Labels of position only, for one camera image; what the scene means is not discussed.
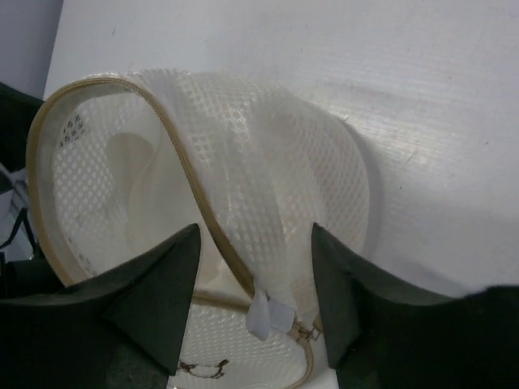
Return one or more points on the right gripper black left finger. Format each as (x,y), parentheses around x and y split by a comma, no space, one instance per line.
(121,329)

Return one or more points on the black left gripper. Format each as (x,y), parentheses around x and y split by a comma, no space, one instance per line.
(17,113)

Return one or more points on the white bra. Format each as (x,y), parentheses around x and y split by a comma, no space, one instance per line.
(130,154)

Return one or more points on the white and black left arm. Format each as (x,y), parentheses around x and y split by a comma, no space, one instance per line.
(24,268)

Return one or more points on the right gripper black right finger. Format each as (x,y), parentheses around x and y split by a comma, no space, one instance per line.
(383,332)

